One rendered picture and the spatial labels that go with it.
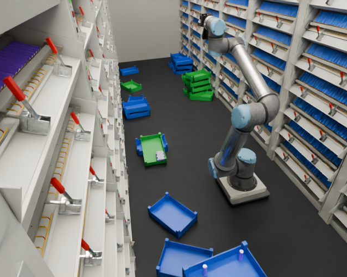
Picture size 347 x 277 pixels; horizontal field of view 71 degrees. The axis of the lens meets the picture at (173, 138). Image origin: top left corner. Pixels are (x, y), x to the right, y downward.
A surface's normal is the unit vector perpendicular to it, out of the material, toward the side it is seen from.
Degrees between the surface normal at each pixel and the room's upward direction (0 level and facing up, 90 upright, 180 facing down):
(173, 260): 0
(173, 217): 0
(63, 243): 21
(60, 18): 90
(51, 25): 90
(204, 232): 0
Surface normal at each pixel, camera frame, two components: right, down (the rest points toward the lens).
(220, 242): -0.04, -0.82
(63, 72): 0.21, 0.55
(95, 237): 0.30, -0.83
